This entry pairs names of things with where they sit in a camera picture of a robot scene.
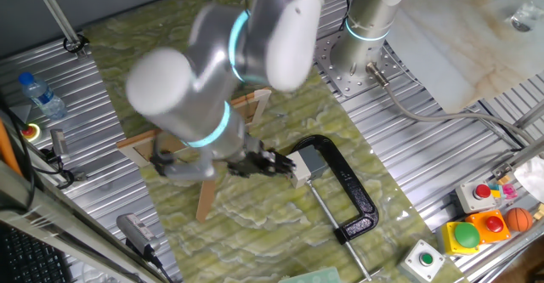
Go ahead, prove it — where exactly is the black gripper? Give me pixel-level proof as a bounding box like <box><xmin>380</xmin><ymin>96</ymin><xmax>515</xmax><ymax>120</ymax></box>
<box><xmin>226</xmin><ymin>146</ymin><xmax>298</xmax><ymax>178</ymax></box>

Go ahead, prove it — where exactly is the black C-clamp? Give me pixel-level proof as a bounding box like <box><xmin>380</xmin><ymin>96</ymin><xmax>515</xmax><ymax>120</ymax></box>
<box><xmin>290</xmin><ymin>133</ymin><xmax>381</xmax><ymax>282</ymax></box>

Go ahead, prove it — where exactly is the white box green button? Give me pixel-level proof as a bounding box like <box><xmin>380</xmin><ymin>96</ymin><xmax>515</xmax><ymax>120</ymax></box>
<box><xmin>399</xmin><ymin>239</ymin><xmax>446</xmax><ymax>282</ymax></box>

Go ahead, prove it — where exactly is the yellow box green button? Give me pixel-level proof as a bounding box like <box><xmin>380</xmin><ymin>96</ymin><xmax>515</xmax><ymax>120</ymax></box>
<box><xmin>439</xmin><ymin>221</ymin><xmax>482</xmax><ymax>258</ymax></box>

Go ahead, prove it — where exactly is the orange box red button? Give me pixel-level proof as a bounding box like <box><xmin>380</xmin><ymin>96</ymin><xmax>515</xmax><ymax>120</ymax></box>
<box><xmin>465</xmin><ymin>209</ymin><xmax>512</xmax><ymax>245</ymax></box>

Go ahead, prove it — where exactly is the red yellow emergency stop button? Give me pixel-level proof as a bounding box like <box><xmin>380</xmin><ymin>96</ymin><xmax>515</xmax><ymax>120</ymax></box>
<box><xmin>20</xmin><ymin>122</ymin><xmax>42</xmax><ymax>144</ymax></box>

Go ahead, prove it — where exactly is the green marble pattern mat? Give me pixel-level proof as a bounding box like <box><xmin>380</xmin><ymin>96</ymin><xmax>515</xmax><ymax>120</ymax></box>
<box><xmin>82</xmin><ymin>0</ymin><xmax>467</xmax><ymax>283</ymax></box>

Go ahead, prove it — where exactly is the pale green cutting mat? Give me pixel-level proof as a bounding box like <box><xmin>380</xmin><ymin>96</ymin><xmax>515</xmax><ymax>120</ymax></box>
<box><xmin>278</xmin><ymin>266</ymin><xmax>343</xmax><ymax>283</ymax></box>

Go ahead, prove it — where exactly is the white marble pattern sheet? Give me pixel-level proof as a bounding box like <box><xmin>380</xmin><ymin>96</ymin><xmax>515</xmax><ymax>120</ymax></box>
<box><xmin>384</xmin><ymin>0</ymin><xmax>544</xmax><ymax>115</ymax></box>

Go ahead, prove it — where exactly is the small orange basketball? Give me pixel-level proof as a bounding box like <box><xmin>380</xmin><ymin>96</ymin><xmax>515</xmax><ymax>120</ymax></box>
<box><xmin>504</xmin><ymin>207</ymin><xmax>535</xmax><ymax>233</ymax></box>

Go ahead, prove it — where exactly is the blue cap water bottle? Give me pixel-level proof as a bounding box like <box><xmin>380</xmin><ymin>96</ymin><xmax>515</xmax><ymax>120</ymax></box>
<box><xmin>17</xmin><ymin>71</ymin><xmax>69</xmax><ymax>121</ymax></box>

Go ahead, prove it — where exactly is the grey triangular plate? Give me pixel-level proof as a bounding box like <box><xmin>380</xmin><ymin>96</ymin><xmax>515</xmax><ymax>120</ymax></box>
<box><xmin>8</xmin><ymin>103</ymin><xmax>33</xmax><ymax>125</ymax></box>

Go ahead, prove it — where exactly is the black keyboard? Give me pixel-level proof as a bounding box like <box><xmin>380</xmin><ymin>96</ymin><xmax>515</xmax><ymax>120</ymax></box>
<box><xmin>0</xmin><ymin>223</ymin><xmax>76</xmax><ymax>283</ymax></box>

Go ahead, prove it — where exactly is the orange rod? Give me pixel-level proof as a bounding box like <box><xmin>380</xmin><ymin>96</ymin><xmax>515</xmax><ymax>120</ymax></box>
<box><xmin>0</xmin><ymin>116</ymin><xmax>22</xmax><ymax>178</ymax></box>

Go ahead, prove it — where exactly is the clear glass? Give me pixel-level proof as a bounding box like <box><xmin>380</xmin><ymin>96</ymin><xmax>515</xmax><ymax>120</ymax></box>
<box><xmin>509</xmin><ymin>1</ymin><xmax>539</xmax><ymax>32</ymax></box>

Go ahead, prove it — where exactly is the wooden picture frame with stand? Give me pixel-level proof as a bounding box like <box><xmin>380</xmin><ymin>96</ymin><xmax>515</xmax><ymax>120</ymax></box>
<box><xmin>116</xmin><ymin>87</ymin><xmax>273</xmax><ymax>224</ymax></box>

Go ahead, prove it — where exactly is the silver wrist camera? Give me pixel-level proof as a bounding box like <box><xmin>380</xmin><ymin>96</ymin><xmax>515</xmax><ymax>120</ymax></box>
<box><xmin>148</xmin><ymin>132</ymin><xmax>218</xmax><ymax>181</ymax></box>

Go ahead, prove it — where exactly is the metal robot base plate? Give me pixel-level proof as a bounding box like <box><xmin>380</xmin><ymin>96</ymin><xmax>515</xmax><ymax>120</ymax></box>
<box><xmin>312</xmin><ymin>31</ymin><xmax>409</xmax><ymax>99</ymax></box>

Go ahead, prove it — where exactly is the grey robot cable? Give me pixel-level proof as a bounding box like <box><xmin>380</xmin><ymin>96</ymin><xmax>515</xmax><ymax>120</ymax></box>
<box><xmin>365</xmin><ymin>60</ymin><xmax>536</xmax><ymax>146</ymax></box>

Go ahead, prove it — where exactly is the grey depth camera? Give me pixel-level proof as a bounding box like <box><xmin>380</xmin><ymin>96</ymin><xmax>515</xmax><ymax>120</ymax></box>
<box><xmin>116</xmin><ymin>212</ymin><xmax>165</xmax><ymax>263</ymax></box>

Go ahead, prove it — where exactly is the small silver camera on mount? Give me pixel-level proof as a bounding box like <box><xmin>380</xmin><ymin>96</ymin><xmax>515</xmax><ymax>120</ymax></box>
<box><xmin>44</xmin><ymin>128</ymin><xmax>72</xmax><ymax>165</ymax></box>

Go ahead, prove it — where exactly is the aluminium desk rail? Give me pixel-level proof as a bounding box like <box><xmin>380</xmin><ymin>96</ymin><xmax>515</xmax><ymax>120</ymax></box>
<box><xmin>0</xmin><ymin>159</ymin><xmax>167</xmax><ymax>283</ymax></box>

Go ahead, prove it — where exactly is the aluminium frame bar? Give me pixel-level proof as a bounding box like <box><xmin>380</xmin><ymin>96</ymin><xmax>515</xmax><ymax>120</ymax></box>
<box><xmin>512</xmin><ymin>99</ymin><xmax>544</xmax><ymax>130</ymax></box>
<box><xmin>461</xmin><ymin>221</ymin><xmax>544</xmax><ymax>282</ymax></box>

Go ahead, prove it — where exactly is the aluminium bar with bracket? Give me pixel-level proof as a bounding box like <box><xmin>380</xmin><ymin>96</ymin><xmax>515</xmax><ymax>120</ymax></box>
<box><xmin>491</xmin><ymin>136</ymin><xmax>544</xmax><ymax>181</ymax></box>

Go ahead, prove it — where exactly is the aluminium camera pole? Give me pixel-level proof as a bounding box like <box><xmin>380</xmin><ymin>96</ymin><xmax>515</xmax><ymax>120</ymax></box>
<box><xmin>28</xmin><ymin>0</ymin><xmax>90</xmax><ymax>59</ymax></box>

